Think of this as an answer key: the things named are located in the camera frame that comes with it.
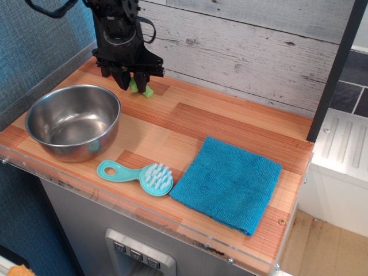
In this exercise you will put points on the green toy broccoli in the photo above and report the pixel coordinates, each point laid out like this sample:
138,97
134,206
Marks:
134,88

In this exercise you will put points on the clear acrylic edge guard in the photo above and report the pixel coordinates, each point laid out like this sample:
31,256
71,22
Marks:
86,210

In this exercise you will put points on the grey dispenser button panel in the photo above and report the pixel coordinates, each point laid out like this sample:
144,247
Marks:
132,257

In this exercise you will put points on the blue folded cloth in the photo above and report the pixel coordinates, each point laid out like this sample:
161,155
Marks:
231,185

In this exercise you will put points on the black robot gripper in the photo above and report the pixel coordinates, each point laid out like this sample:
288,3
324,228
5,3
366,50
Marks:
125,52

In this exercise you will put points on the stainless steel bowl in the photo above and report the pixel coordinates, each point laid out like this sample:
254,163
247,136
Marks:
75,123

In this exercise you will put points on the teal dish brush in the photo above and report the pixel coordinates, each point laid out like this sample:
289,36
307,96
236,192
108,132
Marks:
155,179

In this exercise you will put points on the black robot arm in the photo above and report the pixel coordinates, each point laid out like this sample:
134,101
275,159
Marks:
117,9

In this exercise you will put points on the black right upright post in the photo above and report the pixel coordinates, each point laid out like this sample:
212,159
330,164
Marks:
348,37

